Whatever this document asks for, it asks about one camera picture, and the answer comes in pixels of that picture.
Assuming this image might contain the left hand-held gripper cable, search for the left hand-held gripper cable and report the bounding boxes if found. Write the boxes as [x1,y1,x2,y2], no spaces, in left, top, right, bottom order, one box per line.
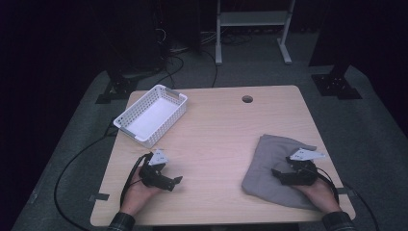
[118,151,155,208]

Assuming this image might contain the long black floor cable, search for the long black floor cable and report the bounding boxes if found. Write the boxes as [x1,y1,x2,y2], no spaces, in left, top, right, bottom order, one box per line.
[53,117,120,231]

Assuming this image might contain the grey pants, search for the grey pants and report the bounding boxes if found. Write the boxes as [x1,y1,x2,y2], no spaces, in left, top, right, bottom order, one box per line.
[241,133,322,212]

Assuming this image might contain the person's right hand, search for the person's right hand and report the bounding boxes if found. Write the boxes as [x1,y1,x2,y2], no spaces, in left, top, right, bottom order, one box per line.
[293,178,343,215]

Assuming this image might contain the white metal stand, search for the white metal stand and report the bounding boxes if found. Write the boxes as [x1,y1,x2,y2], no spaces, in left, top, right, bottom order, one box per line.
[215,0,296,66]

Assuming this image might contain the bundle of black cables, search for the bundle of black cables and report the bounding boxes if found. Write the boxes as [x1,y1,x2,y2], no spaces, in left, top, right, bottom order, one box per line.
[153,27,186,89]

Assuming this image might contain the right hand-held gripper cable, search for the right hand-held gripper cable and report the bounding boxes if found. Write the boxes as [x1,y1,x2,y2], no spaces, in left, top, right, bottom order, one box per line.
[315,166,341,205]

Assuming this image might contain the curved black cable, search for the curved black cable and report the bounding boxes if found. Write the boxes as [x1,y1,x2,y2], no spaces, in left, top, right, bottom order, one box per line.
[201,48,219,89]

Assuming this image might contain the person's left hand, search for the person's left hand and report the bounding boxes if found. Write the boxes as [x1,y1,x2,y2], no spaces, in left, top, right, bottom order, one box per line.
[119,167,162,217]

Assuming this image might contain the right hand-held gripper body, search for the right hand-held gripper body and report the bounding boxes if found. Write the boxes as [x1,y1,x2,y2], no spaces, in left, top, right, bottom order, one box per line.
[281,146,327,187]

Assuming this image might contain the hand-held gripper cable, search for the hand-held gripper cable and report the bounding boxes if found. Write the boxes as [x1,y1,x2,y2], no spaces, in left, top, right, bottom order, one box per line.
[118,151,155,208]
[315,166,341,205]

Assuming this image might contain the black stand base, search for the black stand base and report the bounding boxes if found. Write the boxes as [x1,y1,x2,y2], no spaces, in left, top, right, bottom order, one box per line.
[94,71,140,105]
[310,62,364,101]

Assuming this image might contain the white plastic basket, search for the white plastic basket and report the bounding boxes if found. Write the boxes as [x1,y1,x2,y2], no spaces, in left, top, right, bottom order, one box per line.
[113,84,189,149]

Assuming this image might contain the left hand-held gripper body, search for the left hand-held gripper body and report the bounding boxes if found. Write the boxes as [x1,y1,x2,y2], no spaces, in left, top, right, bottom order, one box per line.
[138,148,171,189]

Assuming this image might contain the thin black floor cable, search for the thin black floor cable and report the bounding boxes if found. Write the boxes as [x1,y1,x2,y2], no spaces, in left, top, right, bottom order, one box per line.
[344,184,381,231]

